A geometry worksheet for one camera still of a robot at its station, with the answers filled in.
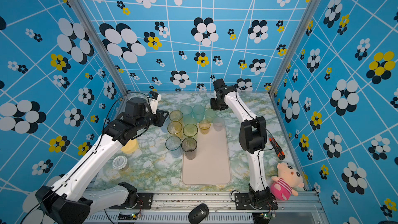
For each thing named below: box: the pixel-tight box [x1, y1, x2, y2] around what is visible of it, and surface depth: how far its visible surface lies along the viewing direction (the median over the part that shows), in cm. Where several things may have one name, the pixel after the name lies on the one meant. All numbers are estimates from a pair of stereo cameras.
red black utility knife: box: [268, 137, 286, 161], surface depth 90 cm
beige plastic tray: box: [181, 124, 232, 186], surface depth 87 cm
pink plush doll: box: [269, 162, 305, 201], surface depth 75 cm
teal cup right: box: [192, 104, 205, 123], surface depth 101 cm
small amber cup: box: [198, 119, 211, 135], surface depth 98 cm
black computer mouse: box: [188, 203, 209, 224], surface depth 70 cm
